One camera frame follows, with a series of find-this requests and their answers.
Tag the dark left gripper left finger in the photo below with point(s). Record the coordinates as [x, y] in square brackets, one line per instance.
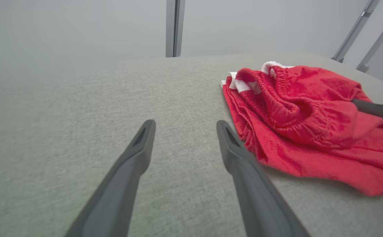
[112, 204]

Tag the red shorts with white trim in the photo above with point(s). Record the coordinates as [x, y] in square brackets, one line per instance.
[309, 131]

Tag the grey fabric sofa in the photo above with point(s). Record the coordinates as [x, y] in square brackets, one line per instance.
[79, 115]

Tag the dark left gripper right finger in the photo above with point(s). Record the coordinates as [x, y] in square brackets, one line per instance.
[263, 210]

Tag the grey aluminium partition post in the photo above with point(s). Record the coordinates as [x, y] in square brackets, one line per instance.
[171, 26]

